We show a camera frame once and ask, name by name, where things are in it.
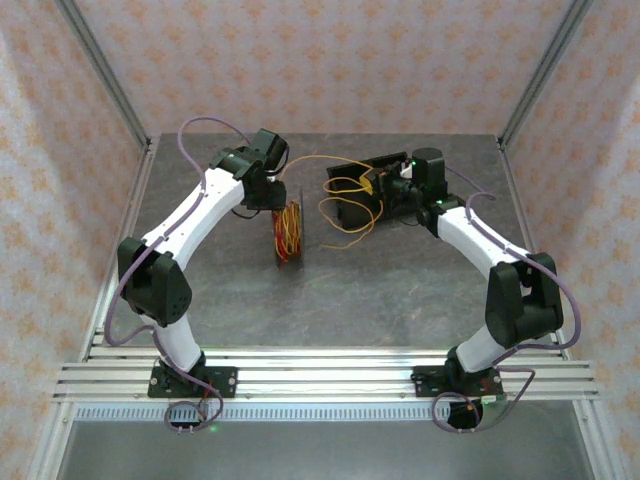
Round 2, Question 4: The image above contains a black perforated cable spool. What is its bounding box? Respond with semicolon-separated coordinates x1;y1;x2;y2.
271;188;307;274

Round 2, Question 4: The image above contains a black two-compartment box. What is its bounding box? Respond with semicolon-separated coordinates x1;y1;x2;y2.
326;148;426;234

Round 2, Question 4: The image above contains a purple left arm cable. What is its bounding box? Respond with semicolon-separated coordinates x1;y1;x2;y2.
103;115;251;434

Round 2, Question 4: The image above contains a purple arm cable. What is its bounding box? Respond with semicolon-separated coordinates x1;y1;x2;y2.
103;115;251;434
430;167;584;434

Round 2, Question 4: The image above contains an aluminium corner post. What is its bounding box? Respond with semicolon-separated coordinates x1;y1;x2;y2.
53;0;154;151
497;0;596;149

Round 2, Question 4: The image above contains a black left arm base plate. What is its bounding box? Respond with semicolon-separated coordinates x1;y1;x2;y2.
148;366;239;400

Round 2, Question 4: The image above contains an aluminium mounting rail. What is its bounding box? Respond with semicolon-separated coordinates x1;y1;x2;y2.
52;344;601;404

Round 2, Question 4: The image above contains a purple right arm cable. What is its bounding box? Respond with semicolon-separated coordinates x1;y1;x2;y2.
430;167;584;434

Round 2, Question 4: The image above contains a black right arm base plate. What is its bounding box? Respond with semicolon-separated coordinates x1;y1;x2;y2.
412;366;504;399

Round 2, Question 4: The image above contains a white slotted cable duct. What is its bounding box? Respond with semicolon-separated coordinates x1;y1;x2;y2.
72;403;451;422

